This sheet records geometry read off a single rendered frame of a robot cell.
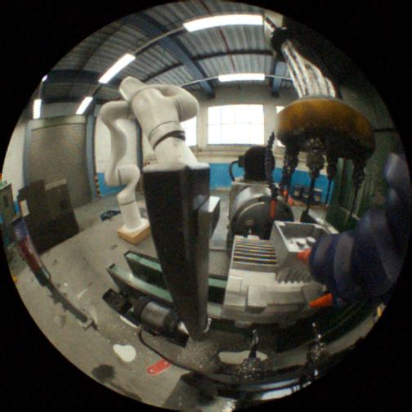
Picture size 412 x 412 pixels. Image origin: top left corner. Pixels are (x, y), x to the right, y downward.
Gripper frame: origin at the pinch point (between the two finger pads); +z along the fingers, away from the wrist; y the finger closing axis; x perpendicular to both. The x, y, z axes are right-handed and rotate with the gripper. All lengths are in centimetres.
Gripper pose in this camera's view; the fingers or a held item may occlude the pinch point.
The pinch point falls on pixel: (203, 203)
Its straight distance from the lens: 26.7
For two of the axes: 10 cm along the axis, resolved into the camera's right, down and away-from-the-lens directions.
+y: -2.6, 3.2, -9.1
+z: 4.8, 8.6, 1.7
